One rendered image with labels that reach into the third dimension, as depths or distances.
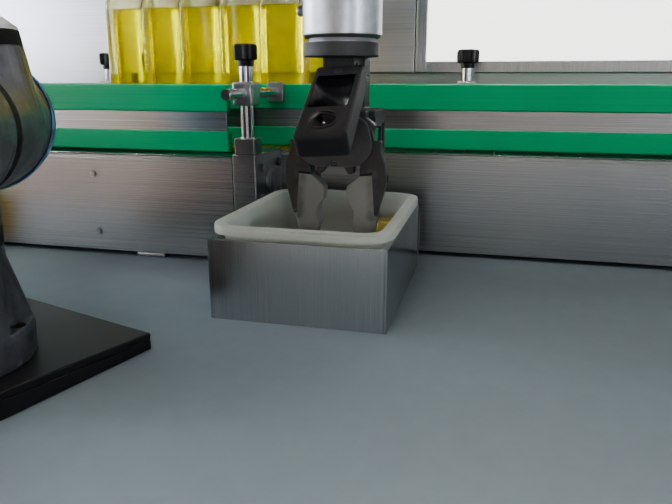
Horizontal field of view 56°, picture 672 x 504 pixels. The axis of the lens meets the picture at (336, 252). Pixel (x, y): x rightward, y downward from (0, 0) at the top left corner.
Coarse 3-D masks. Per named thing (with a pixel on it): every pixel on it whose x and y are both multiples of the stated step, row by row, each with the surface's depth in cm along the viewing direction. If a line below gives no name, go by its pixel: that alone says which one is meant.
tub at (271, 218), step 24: (288, 192) 77; (336, 192) 77; (240, 216) 64; (264, 216) 70; (288, 216) 78; (336, 216) 77; (384, 216) 76; (408, 216) 66; (264, 240) 59; (288, 240) 58; (312, 240) 56; (336, 240) 56; (360, 240) 55; (384, 240) 56
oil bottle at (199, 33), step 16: (192, 0) 85; (208, 0) 84; (192, 16) 85; (208, 16) 85; (192, 32) 86; (208, 32) 85; (192, 48) 86; (208, 48) 86; (192, 64) 87; (208, 64) 86; (192, 80) 88; (208, 80) 87
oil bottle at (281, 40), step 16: (272, 0) 82; (288, 0) 82; (272, 16) 83; (288, 16) 82; (272, 32) 83; (288, 32) 83; (272, 48) 84; (288, 48) 83; (272, 64) 84; (288, 64) 84; (304, 64) 86; (272, 80) 85; (288, 80) 84; (304, 80) 86
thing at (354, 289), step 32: (416, 224) 75; (224, 256) 59; (256, 256) 58; (288, 256) 58; (320, 256) 57; (352, 256) 56; (384, 256) 55; (416, 256) 77; (224, 288) 60; (256, 288) 59; (288, 288) 58; (320, 288) 58; (352, 288) 57; (384, 288) 56; (256, 320) 60; (288, 320) 59; (320, 320) 58; (352, 320) 58; (384, 320) 57
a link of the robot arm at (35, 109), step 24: (0, 24) 53; (0, 48) 53; (0, 72) 53; (24, 72) 55; (24, 96) 54; (48, 96) 61; (24, 120) 52; (48, 120) 60; (24, 144) 52; (48, 144) 60; (24, 168) 56
